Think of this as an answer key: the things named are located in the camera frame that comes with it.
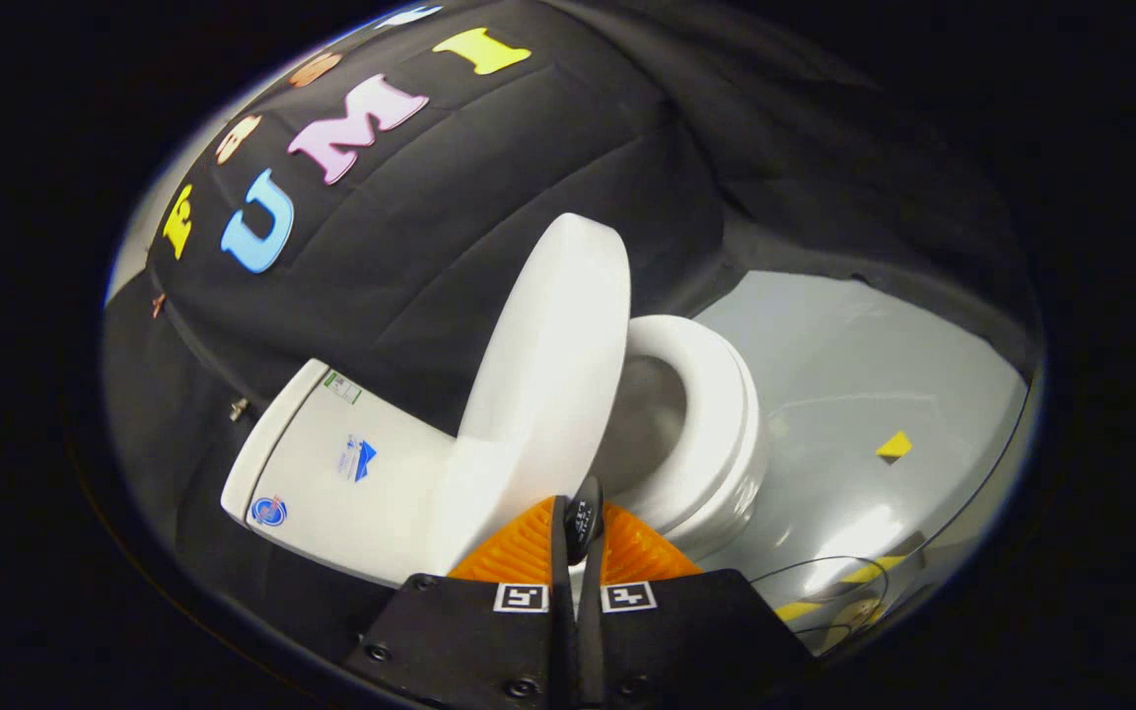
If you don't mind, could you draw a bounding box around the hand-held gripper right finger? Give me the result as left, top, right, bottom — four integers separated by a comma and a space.
578, 503, 816, 710

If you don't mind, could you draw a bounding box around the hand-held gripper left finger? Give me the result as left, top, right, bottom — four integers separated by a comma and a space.
346, 496, 579, 710

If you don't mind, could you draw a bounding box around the black lid pull tab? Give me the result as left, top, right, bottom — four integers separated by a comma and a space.
566, 476, 605, 566

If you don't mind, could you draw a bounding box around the white toilet lid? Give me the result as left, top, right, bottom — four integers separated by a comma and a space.
428, 212, 632, 579

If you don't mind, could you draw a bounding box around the white toilet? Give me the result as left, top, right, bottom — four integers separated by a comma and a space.
221, 316, 772, 589

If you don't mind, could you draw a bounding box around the white toilet seat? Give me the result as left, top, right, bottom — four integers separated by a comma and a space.
615, 316, 772, 555

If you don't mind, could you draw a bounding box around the black backdrop cloth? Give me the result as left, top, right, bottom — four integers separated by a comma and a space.
103, 0, 1044, 657

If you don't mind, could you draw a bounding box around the thin black floor cable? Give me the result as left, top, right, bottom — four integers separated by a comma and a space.
750, 555, 890, 634

